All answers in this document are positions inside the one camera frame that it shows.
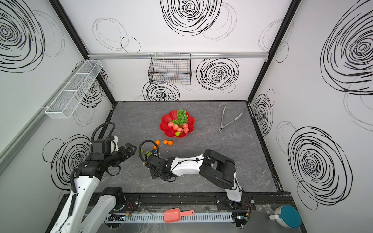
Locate red flower-shaped bowl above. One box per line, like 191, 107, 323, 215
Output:
159, 109, 195, 138

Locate green grape bunch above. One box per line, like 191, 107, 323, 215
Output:
171, 109, 189, 126

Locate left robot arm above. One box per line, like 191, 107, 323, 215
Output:
51, 136, 137, 233

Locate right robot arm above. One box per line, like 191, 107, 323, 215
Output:
140, 149, 245, 208

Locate pink plastic scoop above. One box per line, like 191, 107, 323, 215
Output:
164, 208, 195, 223

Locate metal tongs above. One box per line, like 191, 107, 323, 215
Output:
219, 105, 243, 133

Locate teal and white container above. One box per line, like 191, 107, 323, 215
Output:
269, 205, 302, 229

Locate black corrugated cable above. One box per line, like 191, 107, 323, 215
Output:
138, 139, 160, 168

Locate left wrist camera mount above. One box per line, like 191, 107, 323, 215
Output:
111, 136, 119, 152

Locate white slotted cable duct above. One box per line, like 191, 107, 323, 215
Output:
105, 213, 234, 224

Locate white mesh wall shelf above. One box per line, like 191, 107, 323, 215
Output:
45, 60, 103, 119

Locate black wire basket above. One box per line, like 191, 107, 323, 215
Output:
148, 53, 192, 85

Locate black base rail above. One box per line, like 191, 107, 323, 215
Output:
87, 192, 295, 211

